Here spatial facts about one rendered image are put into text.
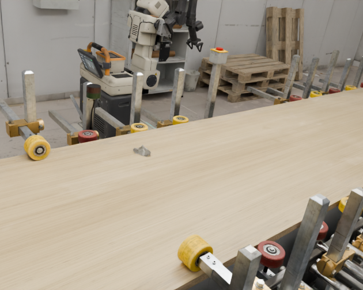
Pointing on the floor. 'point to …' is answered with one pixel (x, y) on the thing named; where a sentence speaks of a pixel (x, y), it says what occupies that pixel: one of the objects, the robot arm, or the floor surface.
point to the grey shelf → (121, 14)
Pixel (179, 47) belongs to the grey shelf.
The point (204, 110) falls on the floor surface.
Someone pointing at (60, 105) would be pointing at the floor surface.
